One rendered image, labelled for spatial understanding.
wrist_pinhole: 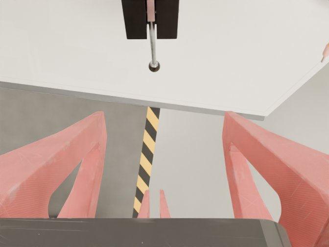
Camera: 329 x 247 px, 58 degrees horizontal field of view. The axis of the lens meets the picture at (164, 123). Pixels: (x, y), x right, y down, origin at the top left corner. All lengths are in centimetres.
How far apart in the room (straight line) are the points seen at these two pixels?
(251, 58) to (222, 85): 7
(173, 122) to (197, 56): 103
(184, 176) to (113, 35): 119
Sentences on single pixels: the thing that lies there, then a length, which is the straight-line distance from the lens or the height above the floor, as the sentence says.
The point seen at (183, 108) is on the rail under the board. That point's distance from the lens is 52.
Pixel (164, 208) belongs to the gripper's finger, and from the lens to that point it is 26.
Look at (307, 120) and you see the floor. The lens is 176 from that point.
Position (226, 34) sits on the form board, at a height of 100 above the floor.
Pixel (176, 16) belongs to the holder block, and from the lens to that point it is 24.
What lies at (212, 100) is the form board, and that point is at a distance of 50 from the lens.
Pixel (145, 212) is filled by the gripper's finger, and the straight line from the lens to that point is 25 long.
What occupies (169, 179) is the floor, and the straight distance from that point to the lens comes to 150.
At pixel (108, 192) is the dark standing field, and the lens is 147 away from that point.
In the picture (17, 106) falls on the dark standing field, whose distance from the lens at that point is 141.
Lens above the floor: 136
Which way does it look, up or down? 74 degrees down
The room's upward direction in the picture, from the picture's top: 130 degrees clockwise
